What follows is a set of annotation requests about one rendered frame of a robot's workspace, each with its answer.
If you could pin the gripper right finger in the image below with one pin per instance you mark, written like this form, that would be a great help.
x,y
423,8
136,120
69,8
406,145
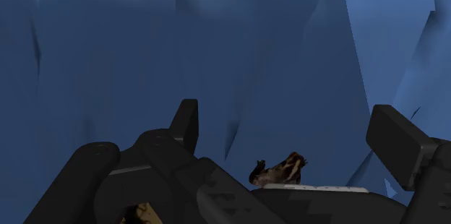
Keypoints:
x,y
401,142

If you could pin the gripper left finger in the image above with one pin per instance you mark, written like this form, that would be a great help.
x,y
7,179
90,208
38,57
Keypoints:
x,y
151,167

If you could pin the tan brown patterned object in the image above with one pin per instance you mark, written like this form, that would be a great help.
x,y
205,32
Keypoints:
x,y
141,214

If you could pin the dark brown animal figure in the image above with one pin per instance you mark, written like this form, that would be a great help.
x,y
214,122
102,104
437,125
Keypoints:
x,y
282,172

